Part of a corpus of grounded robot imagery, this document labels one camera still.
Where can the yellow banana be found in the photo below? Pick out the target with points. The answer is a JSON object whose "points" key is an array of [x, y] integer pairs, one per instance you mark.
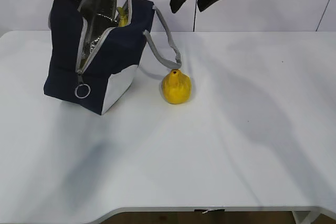
{"points": [[123, 17]]}

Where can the navy blue lunch bag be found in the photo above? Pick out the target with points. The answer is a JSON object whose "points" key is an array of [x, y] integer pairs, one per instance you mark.
{"points": [[94, 60]]}

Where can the yellow pear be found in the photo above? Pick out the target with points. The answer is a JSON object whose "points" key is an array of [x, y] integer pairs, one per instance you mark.
{"points": [[176, 87]]}

